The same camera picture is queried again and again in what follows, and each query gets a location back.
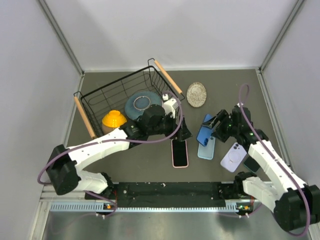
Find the speckled oval dish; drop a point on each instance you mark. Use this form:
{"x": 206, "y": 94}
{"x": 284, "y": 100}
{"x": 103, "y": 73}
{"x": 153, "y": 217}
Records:
{"x": 196, "y": 94}

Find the blue glazed ceramic plate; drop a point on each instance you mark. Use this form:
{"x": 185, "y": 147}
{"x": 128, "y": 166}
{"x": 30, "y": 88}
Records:
{"x": 139, "y": 102}

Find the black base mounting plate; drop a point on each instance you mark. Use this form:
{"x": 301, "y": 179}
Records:
{"x": 173, "y": 194}

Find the lilac phone case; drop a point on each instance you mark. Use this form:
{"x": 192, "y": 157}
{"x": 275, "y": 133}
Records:
{"x": 233, "y": 158}

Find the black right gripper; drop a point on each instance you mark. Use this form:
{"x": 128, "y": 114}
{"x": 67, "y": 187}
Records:
{"x": 222, "y": 116}

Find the aluminium slotted rail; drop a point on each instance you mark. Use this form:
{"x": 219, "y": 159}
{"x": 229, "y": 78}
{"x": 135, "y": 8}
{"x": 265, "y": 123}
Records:
{"x": 102, "y": 207}

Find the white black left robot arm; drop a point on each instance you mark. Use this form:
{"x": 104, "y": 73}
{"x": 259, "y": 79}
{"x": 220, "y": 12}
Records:
{"x": 66, "y": 168}

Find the brown speckled bowl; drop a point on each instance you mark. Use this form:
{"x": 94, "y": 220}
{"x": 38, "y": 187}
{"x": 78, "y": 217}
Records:
{"x": 106, "y": 129}

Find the yellow ribbed bowl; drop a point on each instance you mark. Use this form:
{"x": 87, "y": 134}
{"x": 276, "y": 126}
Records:
{"x": 114, "y": 119}

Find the black wire dish basket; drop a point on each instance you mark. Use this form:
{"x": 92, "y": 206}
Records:
{"x": 94, "y": 105}

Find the light blue phone case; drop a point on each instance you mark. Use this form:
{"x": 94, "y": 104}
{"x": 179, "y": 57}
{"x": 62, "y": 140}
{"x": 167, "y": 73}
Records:
{"x": 207, "y": 152}

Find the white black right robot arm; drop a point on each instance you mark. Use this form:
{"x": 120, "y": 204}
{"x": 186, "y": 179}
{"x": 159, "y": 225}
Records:
{"x": 293, "y": 203}

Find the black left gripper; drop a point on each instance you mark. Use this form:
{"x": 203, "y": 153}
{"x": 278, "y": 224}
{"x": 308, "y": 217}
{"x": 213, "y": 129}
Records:
{"x": 184, "y": 133}

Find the pink phone case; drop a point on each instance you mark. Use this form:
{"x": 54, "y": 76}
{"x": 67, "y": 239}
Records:
{"x": 172, "y": 155}

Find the black smartphone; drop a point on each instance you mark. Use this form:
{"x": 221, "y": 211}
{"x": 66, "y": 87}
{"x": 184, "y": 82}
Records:
{"x": 179, "y": 153}

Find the dark green smartphone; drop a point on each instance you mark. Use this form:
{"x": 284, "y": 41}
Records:
{"x": 251, "y": 164}

